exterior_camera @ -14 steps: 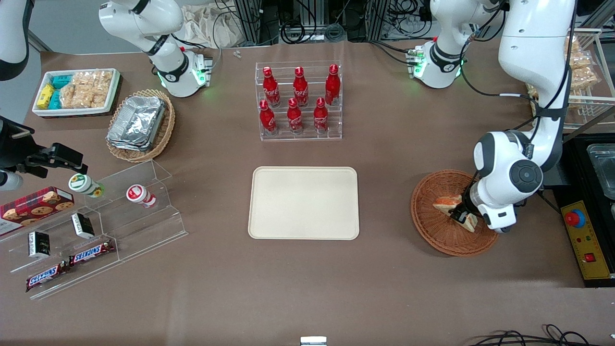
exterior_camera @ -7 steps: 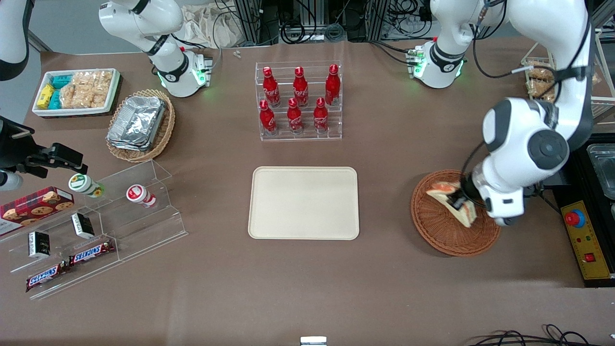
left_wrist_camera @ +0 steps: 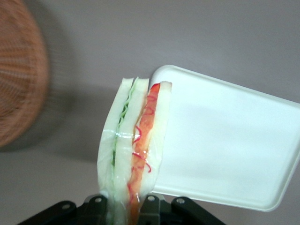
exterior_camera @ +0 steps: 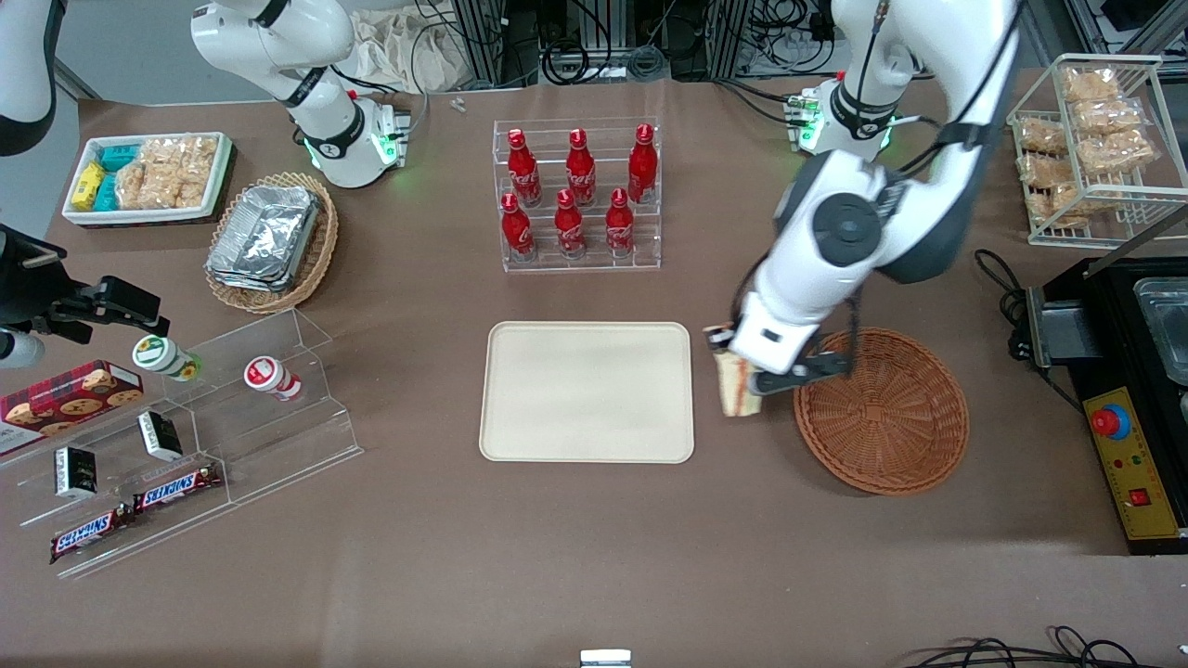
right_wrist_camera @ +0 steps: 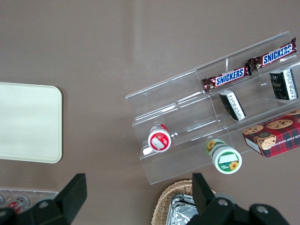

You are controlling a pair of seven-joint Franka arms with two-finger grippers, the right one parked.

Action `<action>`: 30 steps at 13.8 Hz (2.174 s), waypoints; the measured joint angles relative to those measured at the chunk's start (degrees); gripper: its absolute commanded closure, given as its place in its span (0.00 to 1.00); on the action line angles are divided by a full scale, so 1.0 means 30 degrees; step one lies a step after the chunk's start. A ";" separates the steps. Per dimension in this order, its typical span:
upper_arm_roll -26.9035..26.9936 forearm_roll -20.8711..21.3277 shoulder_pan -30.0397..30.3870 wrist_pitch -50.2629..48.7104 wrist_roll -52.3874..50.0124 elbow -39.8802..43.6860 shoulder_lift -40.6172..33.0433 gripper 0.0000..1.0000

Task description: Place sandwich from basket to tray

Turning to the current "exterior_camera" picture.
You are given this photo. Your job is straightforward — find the steel pan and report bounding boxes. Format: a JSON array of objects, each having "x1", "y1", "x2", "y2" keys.
[{"x1": 1133, "y1": 277, "x2": 1188, "y2": 387}]

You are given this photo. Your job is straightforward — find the clear acrylic bottle rack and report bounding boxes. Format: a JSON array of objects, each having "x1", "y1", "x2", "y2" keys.
[{"x1": 491, "y1": 117, "x2": 663, "y2": 274}]

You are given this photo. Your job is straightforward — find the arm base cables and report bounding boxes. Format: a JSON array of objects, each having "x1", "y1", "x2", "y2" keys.
[
  {"x1": 713, "y1": 76, "x2": 810, "y2": 127},
  {"x1": 330, "y1": 63, "x2": 431, "y2": 142}
]

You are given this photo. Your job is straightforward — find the beige plastic serving tray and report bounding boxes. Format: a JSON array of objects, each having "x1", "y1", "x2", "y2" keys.
[{"x1": 478, "y1": 321, "x2": 696, "y2": 465}]

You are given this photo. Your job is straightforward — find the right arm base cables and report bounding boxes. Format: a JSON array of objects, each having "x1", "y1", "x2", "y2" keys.
[{"x1": 330, "y1": 63, "x2": 431, "y2": 142}]

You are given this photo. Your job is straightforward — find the stacked aluminium foil containers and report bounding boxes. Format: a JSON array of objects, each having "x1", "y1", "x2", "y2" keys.
[{"x1": 205, "y1": 185, "x2": 323, "y2": 294}]

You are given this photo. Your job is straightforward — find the black appliance power cable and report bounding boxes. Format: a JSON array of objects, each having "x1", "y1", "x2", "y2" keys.
[{"x1": 974, "y1": 248, "x2": 1087, "y2": 414}]

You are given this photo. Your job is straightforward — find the white rectangular snack bin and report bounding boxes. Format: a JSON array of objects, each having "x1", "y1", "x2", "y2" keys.
[{"x1": 61, "y1": 132, "x2": 234, "y2": 227}]

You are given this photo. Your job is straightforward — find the red emergency stop button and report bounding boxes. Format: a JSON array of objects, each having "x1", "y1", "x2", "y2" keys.
[{"x1": 1091, "y1": 404, "x2": 1134, "y2": 442}]

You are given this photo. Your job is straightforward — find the yellow snack packet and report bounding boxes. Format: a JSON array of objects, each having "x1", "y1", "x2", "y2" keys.
[{"x1": 71, "y1": 161, "x2": 107, "y2": 212}]

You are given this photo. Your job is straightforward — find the oval tan wicker basket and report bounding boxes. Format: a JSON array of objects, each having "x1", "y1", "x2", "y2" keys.
[{"x1": 203, "y1": 171, "x2": 341, "y2": 315}]

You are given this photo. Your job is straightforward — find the clear rice cracker bag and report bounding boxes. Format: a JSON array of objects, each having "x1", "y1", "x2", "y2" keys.
[
  {"x1": 173, "y1": 167, "x2": 212, "y2": 209},
  {"x1": 139, "y1": 136, "x2": 220, "y2": 174},
  {"x1": 115, "y1": 164, "x2": 178, "y2": 212}
]

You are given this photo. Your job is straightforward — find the red lid yogurt cup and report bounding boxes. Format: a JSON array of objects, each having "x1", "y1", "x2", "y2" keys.
[{"x1": 243, "y1": 355, "x2": 304, "y2": 403}]

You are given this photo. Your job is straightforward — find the round brown wicker basket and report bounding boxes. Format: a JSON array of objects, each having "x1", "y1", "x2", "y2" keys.
[{"x1": 793, "y1": 327, "x2": 972, "y2": 496}]

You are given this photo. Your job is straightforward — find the clear acrylic step display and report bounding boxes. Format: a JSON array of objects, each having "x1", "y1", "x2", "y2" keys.
[{"x1": 0, "y1": 307, "x2": 365, "y2": 582}]

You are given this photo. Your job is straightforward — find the grey metal bracket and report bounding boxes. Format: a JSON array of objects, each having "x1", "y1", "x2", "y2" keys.
[{"x1": 1025, "y1": 285, "x2": 1102, "y2": 369}]

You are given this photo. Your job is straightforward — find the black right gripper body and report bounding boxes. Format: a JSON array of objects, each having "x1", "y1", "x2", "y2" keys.
[{"x1": 0, "y1": 223, "x2": 95, "y2": 340}]

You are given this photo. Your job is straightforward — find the brown Snickers bar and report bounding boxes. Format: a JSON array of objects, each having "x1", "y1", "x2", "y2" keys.
[
  {"x1": 132, "y1": 461, "x2": 225, "y2": 517},
  {"x1": 48, "y1": 505, "x2": 136, "y2": 566}
]

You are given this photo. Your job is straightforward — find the white wire rack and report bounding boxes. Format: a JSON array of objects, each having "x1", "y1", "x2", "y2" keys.
[{"x1": 1006, "y1": 53, "x2": 1188, "y2": 250}]

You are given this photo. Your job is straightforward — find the green lid yogurt cup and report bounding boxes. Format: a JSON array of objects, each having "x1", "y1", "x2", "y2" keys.
[{"x1": 131, "y1": 334, "x2": 203, "y2": 383}]

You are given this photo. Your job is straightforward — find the black floor cables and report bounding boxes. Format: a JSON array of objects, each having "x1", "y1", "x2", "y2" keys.
[{"x1": 914, "y1": 625, "x2": 1169, "y2": 668}]

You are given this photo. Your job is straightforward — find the red tartan cookie box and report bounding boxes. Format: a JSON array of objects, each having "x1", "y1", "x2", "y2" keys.
[{"x1": 0, "y1": 359, "x2": 146, "y2": 456}]

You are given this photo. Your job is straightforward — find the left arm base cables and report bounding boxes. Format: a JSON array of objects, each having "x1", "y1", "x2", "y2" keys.
[{"x1": 713, "y1": 76, "x2": 810, "y2": 127}]

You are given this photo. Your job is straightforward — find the triangular sandwich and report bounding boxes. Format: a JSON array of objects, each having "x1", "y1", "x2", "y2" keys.
[{"x1": 714, "y1": 344, "x2": 768, "y2": 418}]

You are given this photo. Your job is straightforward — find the beige crumpled cloth bag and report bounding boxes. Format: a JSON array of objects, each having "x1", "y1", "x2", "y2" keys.
[{"x1": 351, "y1": 7, "x2": 468, "y2": 95}]

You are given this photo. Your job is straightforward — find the small black white carton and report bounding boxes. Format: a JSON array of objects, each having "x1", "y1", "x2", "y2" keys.
[
  {"x1": 53, "y1": 445, "x2": 99, "y2": 501},
  {"x1": 136, "y1": 410, "x2": 185, "y2": 463}
]

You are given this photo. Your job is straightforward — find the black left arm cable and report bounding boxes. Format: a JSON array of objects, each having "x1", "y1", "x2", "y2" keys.
[{"x1": 840, "y1": 0, "x2": 1024, "y2": 372}]

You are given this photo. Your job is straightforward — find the yellow control panel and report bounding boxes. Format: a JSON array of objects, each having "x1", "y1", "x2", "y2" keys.
[{"x1": 1083, "y1": 385, "x2": 1188, "y2": 543}]

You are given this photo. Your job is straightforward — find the black appliance housing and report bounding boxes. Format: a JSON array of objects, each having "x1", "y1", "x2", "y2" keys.
[{"x1": 1039, "y1": 255, "x2": 1188, "y2": 558}]

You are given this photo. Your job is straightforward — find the red cola bottle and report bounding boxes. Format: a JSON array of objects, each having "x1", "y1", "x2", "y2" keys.
[
  {"x1": 627, "y1": 123, "x2": 659, "y2": 205},
  {"x1": 507, "y1": 128, "x2": 544, "y2": 209},
  {"x1": 554, "y1": 188, "x2": 588, "y2": 260},
  {"x1": 500, "y1": 192, "x2": 536, "y2": 262},
  {"x1": 605, "y1": 187, "x2": 636, "y2": 258},
  {"x1": 565, "y1": 128, "x2": 598, "y2": 208}
]

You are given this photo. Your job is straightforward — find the brown pastry snack bag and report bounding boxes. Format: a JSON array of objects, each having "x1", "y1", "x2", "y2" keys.
[
  {"x1": 1030, "y1": 185, "x2": 1103, "y2": 229},
  {"x1": 1077, "y1": 129, "x2": 1158, "y2": 176},
  {"x1": 1020, "y1": 152, "x2": 1078, "y2": 190},
  {"x1": 1062, "y1": 66, "x2": 1122, "y2": 102},
  {"x1": 1071, "y1": 96, "x2": 1148, "y2": 136},
  {"x1": 1017, "y1": 118, "x2": 1069, "y2": 155}
]

